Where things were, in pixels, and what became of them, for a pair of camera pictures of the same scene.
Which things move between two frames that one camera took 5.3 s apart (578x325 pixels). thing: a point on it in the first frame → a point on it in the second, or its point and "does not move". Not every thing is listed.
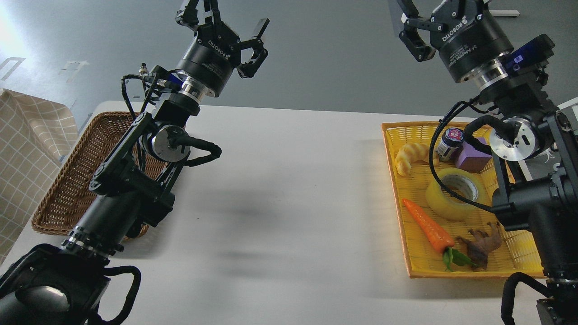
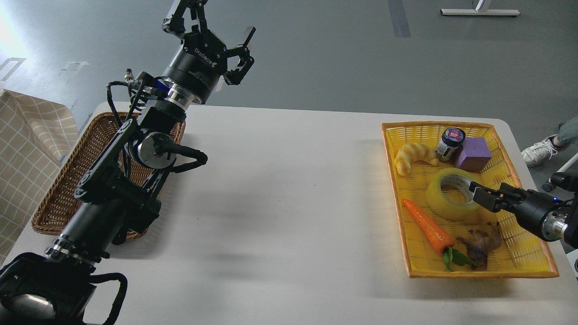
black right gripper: (467, 33) → (544, 215)
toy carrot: (439, 240) does not move
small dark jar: (452, 139) does not move
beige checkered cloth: (35, 136) does not move
